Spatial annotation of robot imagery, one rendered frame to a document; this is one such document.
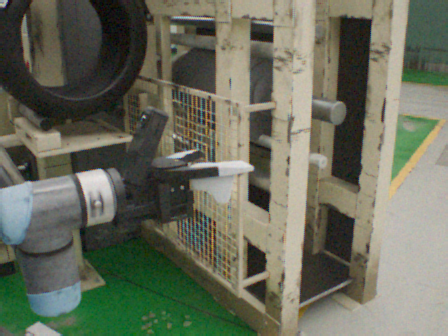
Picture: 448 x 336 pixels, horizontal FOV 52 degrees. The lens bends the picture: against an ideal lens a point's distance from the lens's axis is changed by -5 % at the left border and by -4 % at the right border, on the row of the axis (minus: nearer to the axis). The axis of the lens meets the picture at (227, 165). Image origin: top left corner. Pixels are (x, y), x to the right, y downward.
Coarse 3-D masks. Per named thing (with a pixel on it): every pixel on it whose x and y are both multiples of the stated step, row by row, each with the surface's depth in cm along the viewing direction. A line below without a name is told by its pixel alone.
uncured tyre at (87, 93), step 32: (32, 0) 147; (96, 0) 186; (128, 0) 167; (0, 32) 146; (128, 32) 189; (0, 64) 150; (96, 64) 194; (128, 64) 173; (32, 96) 157; (64, 96) 163; (96, 96) 169
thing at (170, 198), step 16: (160, 160) 73; (176, 160) 72; (112, 176) 65; (160, 176) 68; (128, 192) 68; (144, 192) 69; (160, 192) 68; (176, 192) 70; (192, 192) 71; (128, 208) 68; (144, 208) 69; (160, 208) 68; (176, 208) 70; (192, 208) 71; (112, 224) 70; (128, 224) 70
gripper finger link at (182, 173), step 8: (176, 168) 68; (184, 168) 68; (192, 168) 68; (200, 168) 67; (208, 168) 68; (216, 168) 68; (168, 176) 68; (176, 176) 68; (184, 176) 67; (192, 176) 68; (200, 176) 68; (208, 176) 68; (216, 176) 68
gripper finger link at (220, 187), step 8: (240, 160) 70; (224, 168) 68; (232, 168) 69; (240, 168) 69; (248, 168) 70; (224, 176) 69; (232, 176) 69; (192, 184) 70; (200, 184) 70; (208, 184) 70; (216, 184) 70; (224, 184) 70; (216, 192) 70; (224, 192) 70; (216, 200) 70; (224, 200) 70
